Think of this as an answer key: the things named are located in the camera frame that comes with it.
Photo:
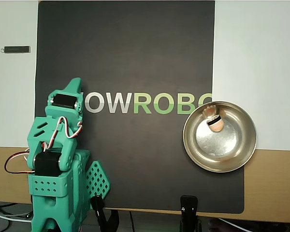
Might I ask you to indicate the teal gripper black servo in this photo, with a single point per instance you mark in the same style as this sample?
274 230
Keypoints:
63 111

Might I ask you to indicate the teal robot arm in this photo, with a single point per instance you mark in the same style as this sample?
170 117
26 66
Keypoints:
70 193

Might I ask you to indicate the metal bowl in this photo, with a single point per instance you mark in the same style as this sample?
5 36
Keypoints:
220 149

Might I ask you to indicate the black mat with WOWROBO print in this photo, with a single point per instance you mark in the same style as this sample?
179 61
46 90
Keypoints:
135 60

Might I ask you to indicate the black usb stick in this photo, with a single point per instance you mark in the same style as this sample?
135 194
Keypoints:
17 49

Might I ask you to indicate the black table clamp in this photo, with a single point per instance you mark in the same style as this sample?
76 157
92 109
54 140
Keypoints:
104 217

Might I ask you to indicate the black spring lamp stand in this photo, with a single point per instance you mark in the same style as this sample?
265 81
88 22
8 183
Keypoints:
188 210

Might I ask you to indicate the white paper sheet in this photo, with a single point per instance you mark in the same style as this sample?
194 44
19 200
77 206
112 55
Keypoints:
256 72

